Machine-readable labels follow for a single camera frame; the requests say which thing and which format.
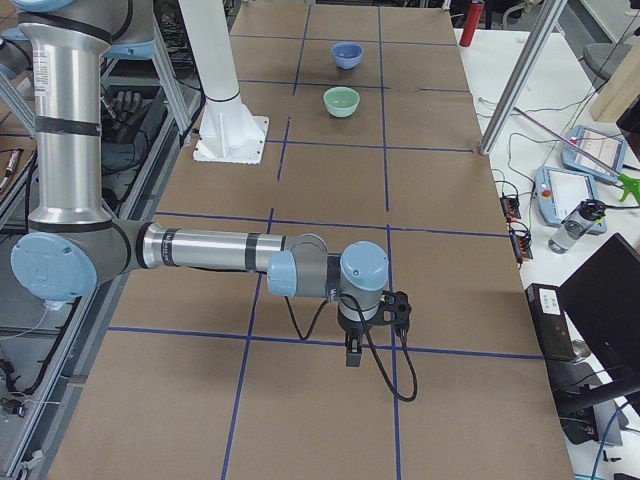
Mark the near blue teach pendant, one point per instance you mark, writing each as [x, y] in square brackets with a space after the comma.
[558, 191]

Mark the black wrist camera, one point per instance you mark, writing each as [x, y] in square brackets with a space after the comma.
[394, 311]

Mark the white pedestal column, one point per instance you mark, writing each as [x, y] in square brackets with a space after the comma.
[228, 132]

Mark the black monitor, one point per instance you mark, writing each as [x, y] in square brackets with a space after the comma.
[601, 299]

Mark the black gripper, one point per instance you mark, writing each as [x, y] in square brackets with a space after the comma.
[350, 328]

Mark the blue bowl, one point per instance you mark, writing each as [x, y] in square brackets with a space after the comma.
[347, 55]

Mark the aluminium frame post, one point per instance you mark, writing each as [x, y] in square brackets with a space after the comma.
[536, 40]

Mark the green bowl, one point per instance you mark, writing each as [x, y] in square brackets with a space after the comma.
[341, 102]

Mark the orange-black adapter board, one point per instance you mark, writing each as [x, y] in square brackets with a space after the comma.
[510, 202]
[520, 237]

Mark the black desktop box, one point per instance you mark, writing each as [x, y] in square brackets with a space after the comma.
[549, 322]

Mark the clear water bottle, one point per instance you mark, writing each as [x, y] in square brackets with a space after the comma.
[576, 225]

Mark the red cylinder bottle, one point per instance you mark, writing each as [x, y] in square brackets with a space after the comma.
[473, 16]

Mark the upper orange-black adapter board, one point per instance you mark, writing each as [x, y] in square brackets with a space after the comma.
[510, 202]

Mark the blue teach pendant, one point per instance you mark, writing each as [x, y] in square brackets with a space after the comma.
[558, 191]
[608, 148]

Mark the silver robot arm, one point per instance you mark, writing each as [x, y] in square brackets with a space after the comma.
[73, 244]

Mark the lower orange-black adapter board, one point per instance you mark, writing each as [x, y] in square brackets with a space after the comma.
[520, 237]

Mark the far blue teach pendant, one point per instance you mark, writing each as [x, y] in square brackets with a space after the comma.
[608, 148]

